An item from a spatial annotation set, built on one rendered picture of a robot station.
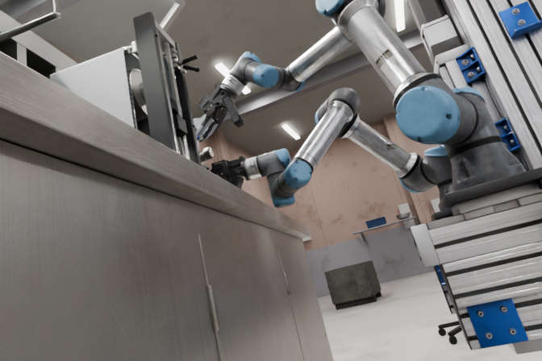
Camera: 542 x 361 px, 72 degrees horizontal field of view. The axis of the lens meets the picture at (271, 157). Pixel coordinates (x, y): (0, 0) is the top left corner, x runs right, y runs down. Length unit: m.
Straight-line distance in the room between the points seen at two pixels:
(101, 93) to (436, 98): 0.84
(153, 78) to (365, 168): 10.47
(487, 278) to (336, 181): 10.48
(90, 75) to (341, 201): 10.34
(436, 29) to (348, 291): 6.02
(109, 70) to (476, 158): 0.95
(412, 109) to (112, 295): 0.68
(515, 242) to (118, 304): 0.77
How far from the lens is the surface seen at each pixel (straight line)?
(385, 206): 11.05
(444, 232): 0.90
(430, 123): 0.83
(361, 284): 6.96
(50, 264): 0.30
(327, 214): 11.26
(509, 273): 0.92
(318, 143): 1.19
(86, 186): 0.35
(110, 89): 1.12
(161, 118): 0.91
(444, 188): 1.44
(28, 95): 0.28
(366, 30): 0.99
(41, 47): 1.48
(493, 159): 0.94
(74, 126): 0.31
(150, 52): 1.00
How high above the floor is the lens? 0.73
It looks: 18 degrees up
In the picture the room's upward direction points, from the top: 14 degrees counter-clockwise
